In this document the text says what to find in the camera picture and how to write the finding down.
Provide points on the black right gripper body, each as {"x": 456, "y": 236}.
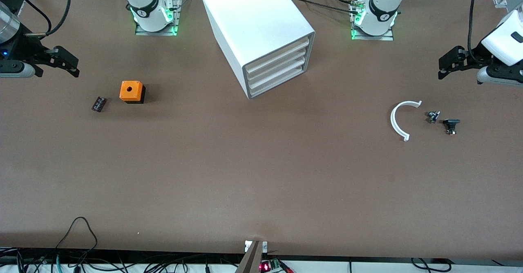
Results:
{"x": 25, "y": 49}

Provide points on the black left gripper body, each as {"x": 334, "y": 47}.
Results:
{"x": 476, "y": 56}

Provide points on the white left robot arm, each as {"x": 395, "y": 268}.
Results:
{"x": 384, "y": 3}

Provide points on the small black terminal block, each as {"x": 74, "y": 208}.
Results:
{"x": 99, "y": 104}

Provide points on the small grey black component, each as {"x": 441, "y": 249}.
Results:
{"x": 433, "y": 117}

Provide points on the orange box with hole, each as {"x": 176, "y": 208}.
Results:
{"x": 130, "y": 90}

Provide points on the white curved plastic arc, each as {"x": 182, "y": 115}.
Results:
{"x": 393, "y": 119}

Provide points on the circuit board with red light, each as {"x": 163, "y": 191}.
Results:
{"x": 265, "y": 267}

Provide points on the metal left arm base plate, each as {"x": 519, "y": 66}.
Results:
{"x": 388, "y": 37}

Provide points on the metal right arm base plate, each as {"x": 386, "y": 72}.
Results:
{"x": 176, "y": 17}

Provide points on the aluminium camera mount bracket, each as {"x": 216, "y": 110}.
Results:
{"x": 253, "y": 256}

